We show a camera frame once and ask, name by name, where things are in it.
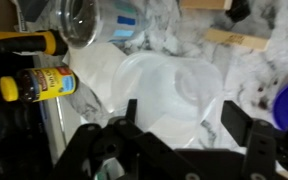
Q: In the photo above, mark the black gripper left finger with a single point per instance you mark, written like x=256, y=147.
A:
x=142, y=155

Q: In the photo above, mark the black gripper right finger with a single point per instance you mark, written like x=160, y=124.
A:
x=265, y=145

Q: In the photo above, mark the transparent plastic bucket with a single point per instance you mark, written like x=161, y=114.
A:
x=178, y=99

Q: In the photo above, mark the white paper napkin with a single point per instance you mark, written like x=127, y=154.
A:
x=95, y=66

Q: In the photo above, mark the wooden block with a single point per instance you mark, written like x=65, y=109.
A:
x=231, y=38
x=206, y=4

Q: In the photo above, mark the yellow-capped supplement bottle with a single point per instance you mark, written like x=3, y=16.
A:
x=38, y=84

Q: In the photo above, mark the black yellow flashlight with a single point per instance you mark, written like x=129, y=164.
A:
x=49, y=42

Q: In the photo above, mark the clear drinking glass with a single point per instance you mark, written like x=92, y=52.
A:
x=85, y=22

